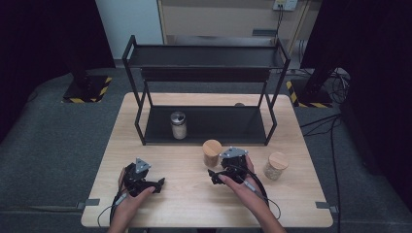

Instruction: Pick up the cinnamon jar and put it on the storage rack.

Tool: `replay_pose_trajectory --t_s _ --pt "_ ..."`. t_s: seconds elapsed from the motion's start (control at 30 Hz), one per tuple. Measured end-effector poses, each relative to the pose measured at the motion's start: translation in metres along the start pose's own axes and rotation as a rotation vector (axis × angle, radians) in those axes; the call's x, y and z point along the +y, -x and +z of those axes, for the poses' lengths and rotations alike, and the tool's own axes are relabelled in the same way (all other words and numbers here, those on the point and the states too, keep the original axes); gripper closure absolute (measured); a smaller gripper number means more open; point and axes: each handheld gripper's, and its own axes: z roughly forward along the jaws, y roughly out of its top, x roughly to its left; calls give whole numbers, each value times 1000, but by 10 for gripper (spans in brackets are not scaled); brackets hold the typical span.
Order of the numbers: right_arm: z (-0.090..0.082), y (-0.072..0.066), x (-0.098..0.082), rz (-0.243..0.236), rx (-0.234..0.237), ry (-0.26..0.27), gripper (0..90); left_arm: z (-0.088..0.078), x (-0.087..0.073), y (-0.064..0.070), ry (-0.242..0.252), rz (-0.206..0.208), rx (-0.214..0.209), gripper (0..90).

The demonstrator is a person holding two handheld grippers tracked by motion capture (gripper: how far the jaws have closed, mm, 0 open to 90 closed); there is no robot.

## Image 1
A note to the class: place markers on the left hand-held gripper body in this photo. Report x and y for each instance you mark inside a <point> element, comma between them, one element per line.
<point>134,179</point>

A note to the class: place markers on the beige wooden cabinet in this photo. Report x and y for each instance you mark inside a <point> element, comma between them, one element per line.
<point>220,19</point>

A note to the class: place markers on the black stand with striped base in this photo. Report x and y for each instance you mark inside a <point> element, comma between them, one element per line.
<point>85,89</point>
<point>312,95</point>

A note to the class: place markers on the grey table bracket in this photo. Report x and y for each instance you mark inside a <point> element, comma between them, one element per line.
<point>325,206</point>
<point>88,203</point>

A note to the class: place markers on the brown jar with wooden lid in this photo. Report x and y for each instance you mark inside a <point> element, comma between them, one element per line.
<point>210,152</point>

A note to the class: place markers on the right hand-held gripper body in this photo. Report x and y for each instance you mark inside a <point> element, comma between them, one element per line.
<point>234,168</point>

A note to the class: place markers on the person's left hand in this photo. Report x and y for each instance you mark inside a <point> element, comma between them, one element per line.
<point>128,204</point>

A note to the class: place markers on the glass jar with metal lid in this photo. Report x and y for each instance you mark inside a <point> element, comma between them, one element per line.
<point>178,126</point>

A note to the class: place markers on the black metal shelf rack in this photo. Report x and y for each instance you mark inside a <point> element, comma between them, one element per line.
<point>220,124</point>

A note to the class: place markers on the black curtain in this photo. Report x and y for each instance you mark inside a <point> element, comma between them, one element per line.
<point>379,64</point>
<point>39,35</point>

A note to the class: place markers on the person's right hand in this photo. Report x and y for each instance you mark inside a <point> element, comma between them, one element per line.
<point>251,194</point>

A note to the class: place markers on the pale jar with wooden lid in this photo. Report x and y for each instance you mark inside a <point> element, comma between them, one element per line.
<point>275,165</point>

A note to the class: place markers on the white wall socket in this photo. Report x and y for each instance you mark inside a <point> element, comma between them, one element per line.
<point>285,4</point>

